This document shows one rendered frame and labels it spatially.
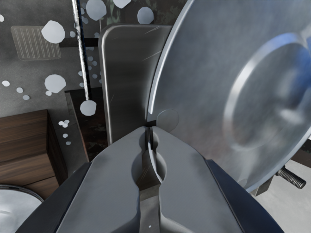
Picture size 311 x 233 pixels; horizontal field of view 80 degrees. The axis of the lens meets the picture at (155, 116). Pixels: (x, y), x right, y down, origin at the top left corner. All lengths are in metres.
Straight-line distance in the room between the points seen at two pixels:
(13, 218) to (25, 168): 0.17
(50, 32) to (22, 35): 0.49
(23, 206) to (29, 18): 0.65
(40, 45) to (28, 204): 0.50
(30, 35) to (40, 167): 0.41
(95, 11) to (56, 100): 0.73
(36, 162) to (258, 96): 0.61
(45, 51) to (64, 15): 0.21
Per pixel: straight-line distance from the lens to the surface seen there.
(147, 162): 0.17
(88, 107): 0.27
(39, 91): 0.94
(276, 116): 0.25
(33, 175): 0.71
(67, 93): 0.91
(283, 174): 0.41
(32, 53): 0.74
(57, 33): 0.25
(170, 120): 0.15
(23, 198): 0.73
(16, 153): 0.71
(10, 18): 0.90
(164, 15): 0.29
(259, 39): 0.19
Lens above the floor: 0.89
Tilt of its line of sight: 52 degrees down
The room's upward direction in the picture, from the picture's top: 133 degrees clockwise
